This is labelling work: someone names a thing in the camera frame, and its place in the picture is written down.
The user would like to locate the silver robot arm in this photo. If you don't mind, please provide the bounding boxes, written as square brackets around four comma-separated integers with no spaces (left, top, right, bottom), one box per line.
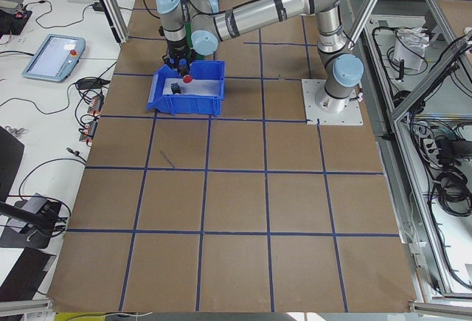
[156,0,364,114]

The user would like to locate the blue teach pendant near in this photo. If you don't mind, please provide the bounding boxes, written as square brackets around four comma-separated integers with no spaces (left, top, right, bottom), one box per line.
[22,34,86,83]

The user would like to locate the black monitor stand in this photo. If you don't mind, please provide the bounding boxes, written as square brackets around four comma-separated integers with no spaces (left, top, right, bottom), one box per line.
[1,128,67,249]

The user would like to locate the white foam pad left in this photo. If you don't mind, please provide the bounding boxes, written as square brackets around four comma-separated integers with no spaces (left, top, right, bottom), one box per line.
[162,77,221,96]

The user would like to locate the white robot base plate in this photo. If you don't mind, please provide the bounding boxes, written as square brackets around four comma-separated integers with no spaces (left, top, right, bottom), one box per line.
[302,79,364,126]

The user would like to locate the red push button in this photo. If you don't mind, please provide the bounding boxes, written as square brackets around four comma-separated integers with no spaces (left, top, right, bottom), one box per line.
[178,61,193,83]

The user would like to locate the aluminium frame right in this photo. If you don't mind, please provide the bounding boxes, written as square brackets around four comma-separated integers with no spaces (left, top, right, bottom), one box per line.
[347,0,471,320]

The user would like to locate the blue plastic bin left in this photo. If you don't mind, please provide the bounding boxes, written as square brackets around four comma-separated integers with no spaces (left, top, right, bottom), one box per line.
[147,61,226,116]

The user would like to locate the aluminium frame post left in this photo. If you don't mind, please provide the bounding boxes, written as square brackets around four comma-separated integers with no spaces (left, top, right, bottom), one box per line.
[99,0,129,44]

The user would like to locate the yellow push button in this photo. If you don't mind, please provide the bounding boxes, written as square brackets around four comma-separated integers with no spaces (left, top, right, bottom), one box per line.
[170,83,182,94]

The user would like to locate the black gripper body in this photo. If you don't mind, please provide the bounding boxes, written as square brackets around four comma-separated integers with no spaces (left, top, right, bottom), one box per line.
[162,45,197,71]

